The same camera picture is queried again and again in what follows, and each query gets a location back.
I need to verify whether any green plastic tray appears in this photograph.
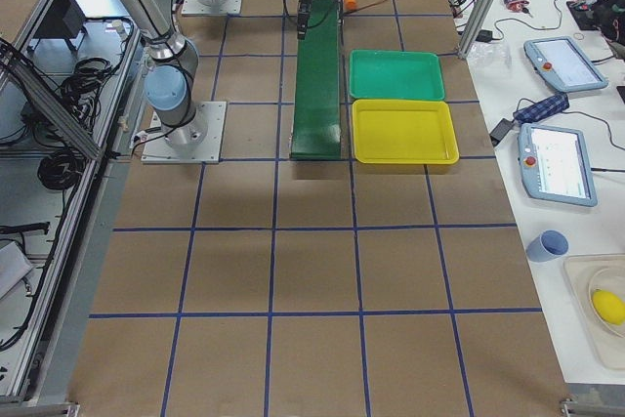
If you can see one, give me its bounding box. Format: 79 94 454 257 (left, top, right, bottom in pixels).
350 50 445 101

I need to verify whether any green conveyor belt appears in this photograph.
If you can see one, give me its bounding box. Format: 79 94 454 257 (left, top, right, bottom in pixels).
290 0 341 160

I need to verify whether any yellow plastic tray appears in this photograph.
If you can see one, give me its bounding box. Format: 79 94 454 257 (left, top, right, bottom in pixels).
352 99 459 165

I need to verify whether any black power adapter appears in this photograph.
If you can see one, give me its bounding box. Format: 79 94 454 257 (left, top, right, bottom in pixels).
489 118 515 147

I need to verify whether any far teach pendant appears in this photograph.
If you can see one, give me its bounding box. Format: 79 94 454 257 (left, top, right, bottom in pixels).
523 36 608 93

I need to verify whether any teach pendant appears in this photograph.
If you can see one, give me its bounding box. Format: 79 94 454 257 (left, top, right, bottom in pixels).
518 123 598 207
523 36 608 93

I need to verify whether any blue checkered pouch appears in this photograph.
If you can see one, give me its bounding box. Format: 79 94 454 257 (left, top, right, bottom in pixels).
513 94 569 124

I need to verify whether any near teach pendant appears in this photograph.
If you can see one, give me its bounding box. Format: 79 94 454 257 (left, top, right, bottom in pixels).
518 123 598 207

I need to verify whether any blue plastic cup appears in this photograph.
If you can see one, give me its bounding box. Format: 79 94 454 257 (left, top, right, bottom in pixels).
526 229 569 263

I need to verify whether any beige tray with bowl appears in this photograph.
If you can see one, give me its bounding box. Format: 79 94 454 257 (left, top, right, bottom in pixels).
563 254 624 371

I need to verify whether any yellow lemon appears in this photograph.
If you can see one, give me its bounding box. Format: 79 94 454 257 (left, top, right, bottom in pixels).
591 290 624 325

